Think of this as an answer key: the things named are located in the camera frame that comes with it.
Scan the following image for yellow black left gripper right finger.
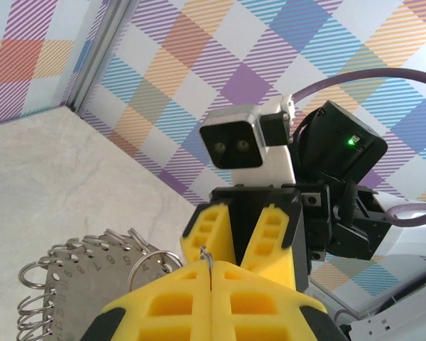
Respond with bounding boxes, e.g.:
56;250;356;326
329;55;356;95
212;260;346;341

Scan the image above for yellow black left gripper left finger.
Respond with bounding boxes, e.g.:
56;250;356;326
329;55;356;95
98;260;214;341

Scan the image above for numbered metal key organizer ring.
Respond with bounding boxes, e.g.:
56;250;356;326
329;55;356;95
17;227;214;341

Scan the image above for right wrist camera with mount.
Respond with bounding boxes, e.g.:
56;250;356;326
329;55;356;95
199;94;297;187

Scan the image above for aluminium frame post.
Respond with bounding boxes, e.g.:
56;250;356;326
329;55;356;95
68;0;129;115

